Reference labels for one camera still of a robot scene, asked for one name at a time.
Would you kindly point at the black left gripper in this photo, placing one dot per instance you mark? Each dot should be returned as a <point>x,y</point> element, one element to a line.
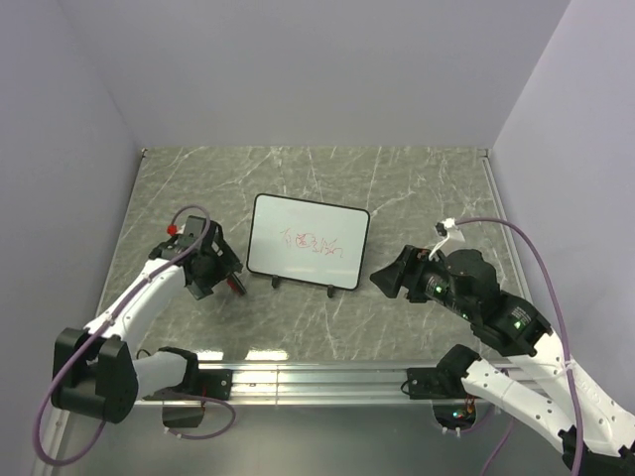
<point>226,264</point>

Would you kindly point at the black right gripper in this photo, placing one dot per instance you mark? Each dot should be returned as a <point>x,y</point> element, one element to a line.
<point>389,278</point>

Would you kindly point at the small black-framed whiteboard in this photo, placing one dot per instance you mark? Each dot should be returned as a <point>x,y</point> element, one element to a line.
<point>307,241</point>

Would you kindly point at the red and black eraser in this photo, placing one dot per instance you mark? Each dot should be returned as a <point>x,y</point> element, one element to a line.
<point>232,285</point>

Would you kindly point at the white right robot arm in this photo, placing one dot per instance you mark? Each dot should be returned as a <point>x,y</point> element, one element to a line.
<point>593,434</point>

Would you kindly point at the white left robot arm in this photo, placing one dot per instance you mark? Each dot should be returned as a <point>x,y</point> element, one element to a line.
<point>96,373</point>

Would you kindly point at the aluminium front rail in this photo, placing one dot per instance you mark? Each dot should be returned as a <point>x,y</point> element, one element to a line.
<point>335,419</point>

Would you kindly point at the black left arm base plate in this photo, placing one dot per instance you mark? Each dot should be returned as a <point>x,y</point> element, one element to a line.
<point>213,383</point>

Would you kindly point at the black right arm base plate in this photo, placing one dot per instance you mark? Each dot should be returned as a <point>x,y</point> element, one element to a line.
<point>423,384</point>

